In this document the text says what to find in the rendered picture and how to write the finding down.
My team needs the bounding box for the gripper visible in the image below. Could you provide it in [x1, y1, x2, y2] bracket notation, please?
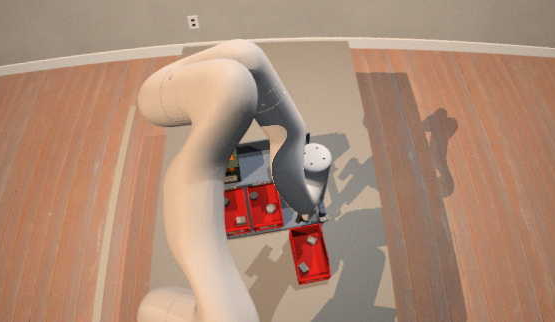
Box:
[295, 195, 325, 224]

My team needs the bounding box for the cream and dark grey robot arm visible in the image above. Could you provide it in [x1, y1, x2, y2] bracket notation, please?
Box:
[137, 39, 331, 322]

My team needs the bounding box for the red open-front bin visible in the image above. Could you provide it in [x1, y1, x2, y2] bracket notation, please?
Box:
[225, 188, 251, 236]
[289, 223, 331, 284]
[247, 183, 283, 231]

